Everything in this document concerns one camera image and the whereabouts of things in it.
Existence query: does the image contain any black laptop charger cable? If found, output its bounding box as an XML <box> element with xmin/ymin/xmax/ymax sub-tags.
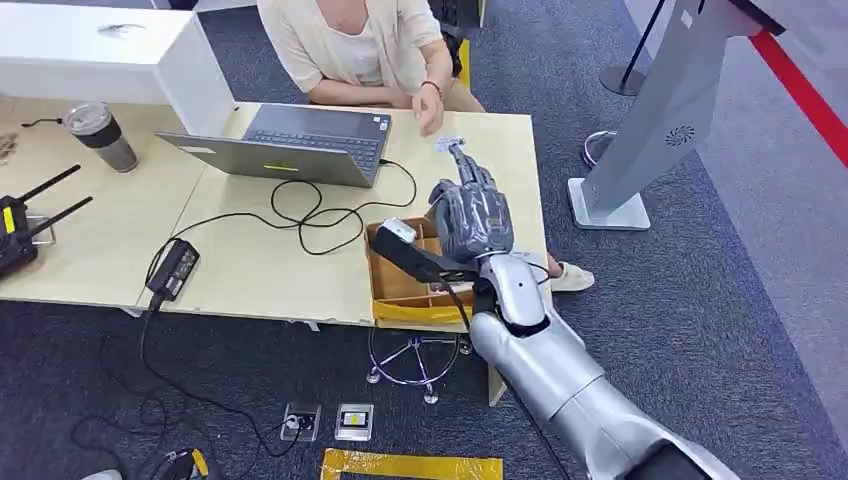
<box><xmin>144</xmin><ymin>158</ymin><xmax>420</xmax><ymax>286</ymax></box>

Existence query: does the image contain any grey kiosk stand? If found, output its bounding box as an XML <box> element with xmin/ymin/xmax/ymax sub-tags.
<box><xmin>567</xmin><ymin>0</ymin><xmax>786</xmax><ymax>232</ymax></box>

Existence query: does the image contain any floor socket with yellow label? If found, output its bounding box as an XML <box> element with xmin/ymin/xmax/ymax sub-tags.
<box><xmin>334</xmin><ymin>404</ymin><xmax>376</xmax><ymax>443</ymax></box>

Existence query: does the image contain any white cabinet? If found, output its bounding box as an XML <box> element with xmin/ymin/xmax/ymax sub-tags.
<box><xmin>0</xmin><ymin>1</ymin><xmax>236</xmax><ymax>137</ymax></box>

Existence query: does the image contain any grey open laptop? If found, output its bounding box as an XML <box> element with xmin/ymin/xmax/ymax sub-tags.
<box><xmin>154</xmin><ymin>103</ymin><xmax>393</xmax><ymax>189</ymax></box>

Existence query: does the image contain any red barrier belt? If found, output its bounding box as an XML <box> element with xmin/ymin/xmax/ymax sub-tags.
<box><xmin>748</xmin><ymin>30</ymin><xmax>848</xmax><ymax>168</ymax></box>

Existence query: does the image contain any person's left hand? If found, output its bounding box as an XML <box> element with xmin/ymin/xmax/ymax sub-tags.
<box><xmin>411</xmin><ymin>84</ymin><xmax>446</xmax><ymax>138</ymax></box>

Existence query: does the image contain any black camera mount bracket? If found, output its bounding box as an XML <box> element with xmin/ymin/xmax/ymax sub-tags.
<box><xmin>368</xmin><ymin>228</ymin><xmax>485</xmax><ymax>287</ymax></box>

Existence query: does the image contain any chrome stool base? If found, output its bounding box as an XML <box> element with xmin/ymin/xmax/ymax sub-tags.
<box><xmin>366</xmin><ymin>327</ymin><xmax>474</xmax><ymax>407</ymax></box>

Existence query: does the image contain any floor socket with plug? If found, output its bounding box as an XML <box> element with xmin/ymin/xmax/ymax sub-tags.
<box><xmin>280</xmin><ymin>402</ymin><xmax>324</xmax><ymax>444</ymax></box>

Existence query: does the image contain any black router with antennas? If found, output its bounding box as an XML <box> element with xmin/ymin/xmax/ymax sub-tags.
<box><xmin>0</xmin><ymin>164</ymin><xmax>94</xmax><ymax>280</ymax></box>

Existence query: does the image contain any clear cup with dark sleeve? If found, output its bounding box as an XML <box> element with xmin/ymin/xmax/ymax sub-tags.
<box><xmin>62</xmin><ymin>102</ymin><xmax>140</xmax><ymax>174</ymax></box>

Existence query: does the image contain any black mains cable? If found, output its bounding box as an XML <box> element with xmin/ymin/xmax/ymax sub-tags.
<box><xmin>69</xmin><ymin>294</ymin><xmax>316</xmax><ymax>465</ymax></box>

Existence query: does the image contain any white shoe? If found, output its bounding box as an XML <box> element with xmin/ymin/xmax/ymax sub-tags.
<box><xmin>551</xmin><ymin>262</ymin><xmax>596</xmax><ymax>294</ymax></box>

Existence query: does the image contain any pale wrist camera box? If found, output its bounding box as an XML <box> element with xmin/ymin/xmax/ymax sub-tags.
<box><xmin>382</xmin><ymin>217</ymin><xmax>419</xmax><ymax>245</ymax></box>

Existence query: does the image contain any person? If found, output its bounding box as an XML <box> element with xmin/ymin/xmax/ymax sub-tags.
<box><xmin>256</xmin><ymin>0</ymin><xmax>564</xmax><ymax>276</ymax></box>

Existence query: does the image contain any yellow and black plug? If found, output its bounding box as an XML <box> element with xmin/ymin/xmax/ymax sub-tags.
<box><xmin>152</xmin><ymin>447</ymin><xmax>210</xmax><ymax>480</ymax></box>

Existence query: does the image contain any black power adapter brick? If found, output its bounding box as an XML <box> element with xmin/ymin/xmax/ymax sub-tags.
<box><xmin>144</xmin><ymin>238</ymin><xmax>201</xmax><ymax>303</ymax></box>

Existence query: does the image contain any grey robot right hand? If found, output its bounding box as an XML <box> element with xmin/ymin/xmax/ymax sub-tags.
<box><xmin>427</xmin><ymin>142</ymin><xmax>515</xmax><ymax>265</ymax></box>

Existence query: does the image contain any pale wooden side desk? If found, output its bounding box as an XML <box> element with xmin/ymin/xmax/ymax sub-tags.
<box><xmin>0</xmin><ymin>95</ymin><xmax>207</xmax><ymax>319</ymax></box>

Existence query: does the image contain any chrome ring chair base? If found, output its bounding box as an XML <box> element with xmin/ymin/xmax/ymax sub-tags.
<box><xmin>582</xmin><ymin>129</ymin><xmax>619</xmax><ymax>170</ymax></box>

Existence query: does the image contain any black stanchion post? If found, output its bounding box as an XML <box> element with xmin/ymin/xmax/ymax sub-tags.
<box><xmin>599</xmin><ymin>0</ymin><xmax>670</xmax><ymax>98</ymax></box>

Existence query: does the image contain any yellow chair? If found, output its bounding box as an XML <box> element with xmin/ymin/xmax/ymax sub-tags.
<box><xmin>457</xmin><ymin>38</ymin><xmax>473</xmax><ymax>93</ymax></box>

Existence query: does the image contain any wooden divided card box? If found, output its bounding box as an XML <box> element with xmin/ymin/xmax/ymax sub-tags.
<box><xmin>364</xmin><ymin>215</ymin><xmax>478</xmax><ymax>329</ymax></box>

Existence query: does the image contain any yellow floor tape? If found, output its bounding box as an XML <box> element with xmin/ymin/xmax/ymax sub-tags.
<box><xmin>320</xmin><ymin>448</ymin><xmax>505</xmax><ymax>480</ymax></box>

